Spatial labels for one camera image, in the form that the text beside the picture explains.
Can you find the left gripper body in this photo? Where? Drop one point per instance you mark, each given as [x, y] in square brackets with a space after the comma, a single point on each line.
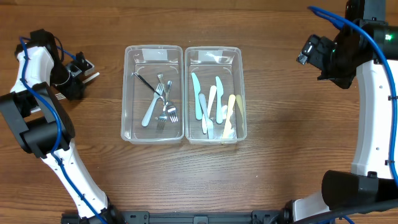
[74, 86]

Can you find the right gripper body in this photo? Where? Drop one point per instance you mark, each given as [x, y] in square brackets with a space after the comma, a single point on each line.
[331, 78]

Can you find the white plastic fork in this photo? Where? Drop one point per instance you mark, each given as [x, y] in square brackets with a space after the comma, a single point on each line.
[60, 96]
[148, 114]

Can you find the metal fork dark handle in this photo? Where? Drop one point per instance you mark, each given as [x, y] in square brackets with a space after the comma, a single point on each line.
[146, 82]

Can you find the white plastic knife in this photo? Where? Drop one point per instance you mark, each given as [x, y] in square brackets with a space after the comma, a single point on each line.
[211, 98]

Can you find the cream plastic knife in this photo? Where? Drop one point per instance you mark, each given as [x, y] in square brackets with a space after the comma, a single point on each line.
[228, 129]

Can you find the light blue plastic knife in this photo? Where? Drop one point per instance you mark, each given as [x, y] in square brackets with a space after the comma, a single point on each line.
[197, 89]

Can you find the pale blue plastic knife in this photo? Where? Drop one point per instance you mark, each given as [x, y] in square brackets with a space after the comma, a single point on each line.
[209, 123]

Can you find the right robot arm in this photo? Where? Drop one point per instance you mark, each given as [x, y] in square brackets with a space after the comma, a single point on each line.
[364, 50]

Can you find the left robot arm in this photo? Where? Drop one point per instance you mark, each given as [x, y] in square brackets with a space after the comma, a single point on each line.
[43, 128]

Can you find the left clear plastic container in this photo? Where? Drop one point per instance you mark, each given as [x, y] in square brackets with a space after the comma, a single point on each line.
[148, 61]

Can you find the clear plastic container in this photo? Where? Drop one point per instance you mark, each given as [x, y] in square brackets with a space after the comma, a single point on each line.
[148, 61]
[208, 62]

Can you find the right clear plastic container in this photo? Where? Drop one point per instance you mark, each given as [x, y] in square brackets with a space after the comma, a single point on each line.
[208, 62]

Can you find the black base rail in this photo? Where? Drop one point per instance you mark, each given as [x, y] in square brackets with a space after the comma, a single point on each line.
[256, 216]

